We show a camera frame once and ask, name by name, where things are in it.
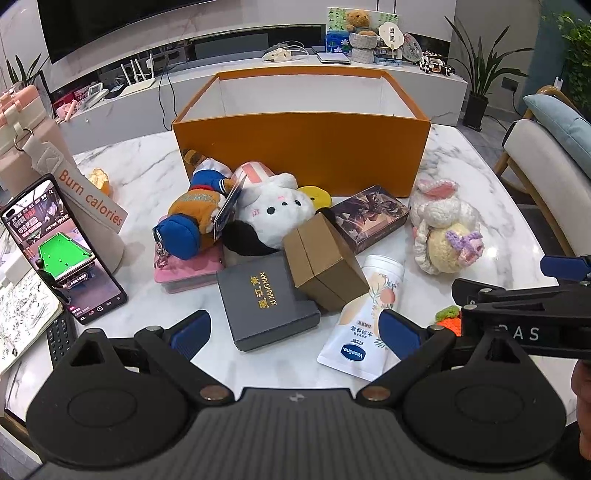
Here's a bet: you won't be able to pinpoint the white marble tv console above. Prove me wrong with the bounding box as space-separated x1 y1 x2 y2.
48 23 469 139

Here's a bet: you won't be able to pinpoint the white router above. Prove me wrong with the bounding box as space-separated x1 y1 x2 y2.
120 54 160 96

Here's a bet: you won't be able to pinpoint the white paper hand fan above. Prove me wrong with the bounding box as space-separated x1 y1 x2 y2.
379 23 400 58

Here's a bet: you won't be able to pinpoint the white power strip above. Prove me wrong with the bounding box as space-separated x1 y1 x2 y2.
263 41 308 62

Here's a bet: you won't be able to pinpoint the sketch notebook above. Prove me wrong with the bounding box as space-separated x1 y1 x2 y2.
0 265 64 376

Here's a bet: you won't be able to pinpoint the green climbing plant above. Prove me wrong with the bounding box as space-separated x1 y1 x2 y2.
549 9 591 107

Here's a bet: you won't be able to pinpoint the long leaf house plant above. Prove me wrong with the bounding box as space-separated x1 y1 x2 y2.
6 54 51 88

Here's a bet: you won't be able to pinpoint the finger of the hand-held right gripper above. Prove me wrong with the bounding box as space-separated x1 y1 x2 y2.
540 255 591 282
451 278 563 315

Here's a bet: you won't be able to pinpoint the person's right hand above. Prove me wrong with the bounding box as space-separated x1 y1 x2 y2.
571 360 591 424

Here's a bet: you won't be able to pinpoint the wooden armchair white cushion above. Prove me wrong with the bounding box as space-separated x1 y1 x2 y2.
494 85 591 259

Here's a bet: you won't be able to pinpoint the white plush dog striped hat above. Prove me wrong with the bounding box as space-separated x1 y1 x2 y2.
222 161 338 257

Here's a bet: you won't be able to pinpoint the black television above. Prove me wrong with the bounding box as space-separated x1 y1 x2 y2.
37 0 222 65

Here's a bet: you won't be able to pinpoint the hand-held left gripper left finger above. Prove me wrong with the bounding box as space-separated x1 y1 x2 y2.
60 310 235 406

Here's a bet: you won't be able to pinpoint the painted flower canvas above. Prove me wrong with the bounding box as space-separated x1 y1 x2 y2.
325 7 400 54

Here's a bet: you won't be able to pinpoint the brown teddy bear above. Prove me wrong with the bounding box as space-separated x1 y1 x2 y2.
346 9 375 35

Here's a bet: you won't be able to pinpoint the light blue cushion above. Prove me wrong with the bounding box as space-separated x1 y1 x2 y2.
524 95 591 178

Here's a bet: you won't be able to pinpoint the white peach print lotion tube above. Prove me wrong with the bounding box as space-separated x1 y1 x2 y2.
316 255 406 383

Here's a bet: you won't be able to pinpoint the dark grey gift box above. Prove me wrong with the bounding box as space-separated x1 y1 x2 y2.
216 254 321 352

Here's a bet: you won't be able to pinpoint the otter plush with blue hat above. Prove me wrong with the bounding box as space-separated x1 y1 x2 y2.
154 148 245 269

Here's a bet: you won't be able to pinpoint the black remote control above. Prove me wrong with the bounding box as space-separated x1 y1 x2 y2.
46 313 78 367

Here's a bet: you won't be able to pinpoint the white crochet bunny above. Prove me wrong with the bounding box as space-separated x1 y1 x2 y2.
409 178 485 276

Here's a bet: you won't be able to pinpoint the orange crochet carrot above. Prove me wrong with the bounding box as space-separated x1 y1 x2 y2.
435 305 463 340

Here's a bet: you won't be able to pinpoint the black cable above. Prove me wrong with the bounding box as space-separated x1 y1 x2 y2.
159 60 179 134

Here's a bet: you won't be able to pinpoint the dark printed card box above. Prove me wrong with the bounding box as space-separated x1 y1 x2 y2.
329 185 411 254

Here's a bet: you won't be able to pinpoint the brown cardboard box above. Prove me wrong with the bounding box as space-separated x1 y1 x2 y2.
283 212 370 315

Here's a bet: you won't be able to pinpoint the pink box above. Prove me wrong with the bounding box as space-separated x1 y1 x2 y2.
154 244 226 295

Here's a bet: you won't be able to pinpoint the orange storage box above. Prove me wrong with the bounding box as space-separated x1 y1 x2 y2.
172 69 432 199

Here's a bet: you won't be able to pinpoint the red boxes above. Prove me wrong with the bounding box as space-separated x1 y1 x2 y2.
53 90 88 109

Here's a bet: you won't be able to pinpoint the black white checkered toy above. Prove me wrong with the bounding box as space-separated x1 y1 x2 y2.
420 51 455 78

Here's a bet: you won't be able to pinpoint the black smartphone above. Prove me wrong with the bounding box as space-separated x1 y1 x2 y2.
0 173 129 326

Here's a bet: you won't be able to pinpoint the round patterned hand fan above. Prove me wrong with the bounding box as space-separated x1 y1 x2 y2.
402 32 423 64

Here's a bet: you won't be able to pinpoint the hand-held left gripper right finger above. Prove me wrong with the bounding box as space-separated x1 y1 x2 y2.
355 308 539 406

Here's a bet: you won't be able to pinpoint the potted plant black pot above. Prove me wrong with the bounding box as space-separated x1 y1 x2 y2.
443 16 536 132

